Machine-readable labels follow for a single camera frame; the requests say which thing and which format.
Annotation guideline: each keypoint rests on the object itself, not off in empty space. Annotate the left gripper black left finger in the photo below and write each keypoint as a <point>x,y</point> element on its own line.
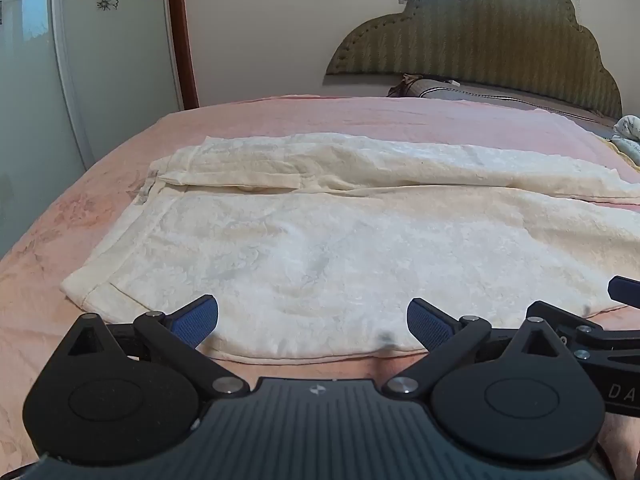
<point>114,394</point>

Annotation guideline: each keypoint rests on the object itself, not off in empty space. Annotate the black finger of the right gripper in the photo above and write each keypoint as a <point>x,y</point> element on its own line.
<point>583,334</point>
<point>625,291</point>

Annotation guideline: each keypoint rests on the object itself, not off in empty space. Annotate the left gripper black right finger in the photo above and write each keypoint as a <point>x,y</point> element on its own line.
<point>509,397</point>

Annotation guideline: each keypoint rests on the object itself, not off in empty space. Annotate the cream white pants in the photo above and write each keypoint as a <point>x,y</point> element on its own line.
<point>314,244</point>

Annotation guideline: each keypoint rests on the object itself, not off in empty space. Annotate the pink bed blanket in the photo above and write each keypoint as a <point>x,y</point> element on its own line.
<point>35,314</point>

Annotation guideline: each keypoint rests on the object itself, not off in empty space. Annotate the crumpled light cloth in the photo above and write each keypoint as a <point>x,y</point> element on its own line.
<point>626,137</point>

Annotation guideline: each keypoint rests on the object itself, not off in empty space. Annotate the green upholstered headboard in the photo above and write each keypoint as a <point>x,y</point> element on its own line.
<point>534,46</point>

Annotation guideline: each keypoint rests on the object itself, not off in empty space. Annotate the grey striped pillow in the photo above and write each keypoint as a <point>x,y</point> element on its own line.
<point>412,86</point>

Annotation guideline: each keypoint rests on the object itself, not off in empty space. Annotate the glass sliding wardrobe door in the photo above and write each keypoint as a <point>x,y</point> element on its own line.
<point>78,78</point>

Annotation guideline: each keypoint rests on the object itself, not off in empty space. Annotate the brown wooden door frame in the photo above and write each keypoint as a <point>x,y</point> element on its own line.
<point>182,54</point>

